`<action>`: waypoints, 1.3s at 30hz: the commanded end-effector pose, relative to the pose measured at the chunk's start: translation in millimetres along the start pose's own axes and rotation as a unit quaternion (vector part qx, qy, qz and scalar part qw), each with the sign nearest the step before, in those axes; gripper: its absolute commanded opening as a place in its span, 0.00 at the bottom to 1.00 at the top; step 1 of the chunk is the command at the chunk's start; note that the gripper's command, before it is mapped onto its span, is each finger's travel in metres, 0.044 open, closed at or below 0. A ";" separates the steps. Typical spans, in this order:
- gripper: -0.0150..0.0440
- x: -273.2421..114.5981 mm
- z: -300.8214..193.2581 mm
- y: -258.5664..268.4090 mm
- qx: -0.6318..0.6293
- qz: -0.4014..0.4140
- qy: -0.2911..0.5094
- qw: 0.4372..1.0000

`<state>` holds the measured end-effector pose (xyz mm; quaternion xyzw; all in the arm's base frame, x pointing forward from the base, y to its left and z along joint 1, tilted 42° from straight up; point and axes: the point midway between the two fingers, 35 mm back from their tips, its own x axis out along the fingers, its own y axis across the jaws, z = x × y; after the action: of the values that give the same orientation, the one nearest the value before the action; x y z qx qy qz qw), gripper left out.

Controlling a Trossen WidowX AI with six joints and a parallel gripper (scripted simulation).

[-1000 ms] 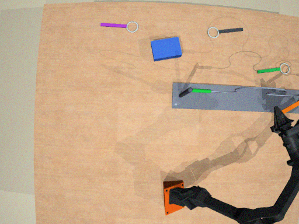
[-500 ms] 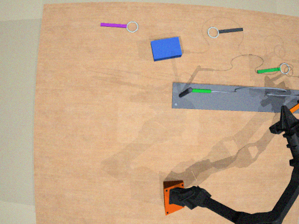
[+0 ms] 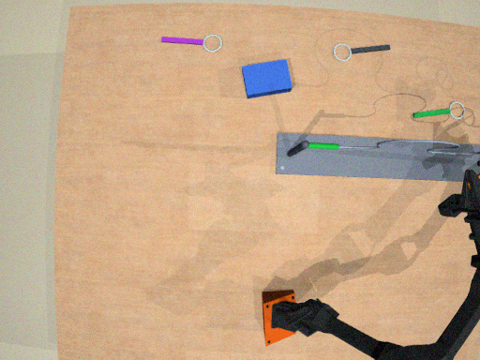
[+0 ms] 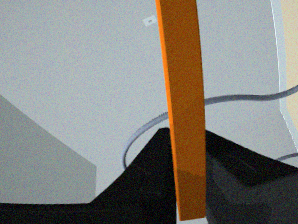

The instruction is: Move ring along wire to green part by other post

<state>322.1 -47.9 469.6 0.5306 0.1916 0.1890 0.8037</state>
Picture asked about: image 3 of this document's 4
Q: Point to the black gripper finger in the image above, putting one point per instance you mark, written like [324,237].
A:
[475,189]
[466,196]

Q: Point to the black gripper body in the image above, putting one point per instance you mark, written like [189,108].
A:
[448,209]

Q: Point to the white ring with dark grey handle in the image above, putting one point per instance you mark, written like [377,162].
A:
[361,50]

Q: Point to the grey ring with purple handle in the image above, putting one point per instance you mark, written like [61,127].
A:
[181,40]

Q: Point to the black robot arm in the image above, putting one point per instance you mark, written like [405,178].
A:
[313,316]

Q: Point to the green bar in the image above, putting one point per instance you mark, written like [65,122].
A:
[444,111]

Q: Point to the blue rectangular block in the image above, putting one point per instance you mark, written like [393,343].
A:
[265,79]

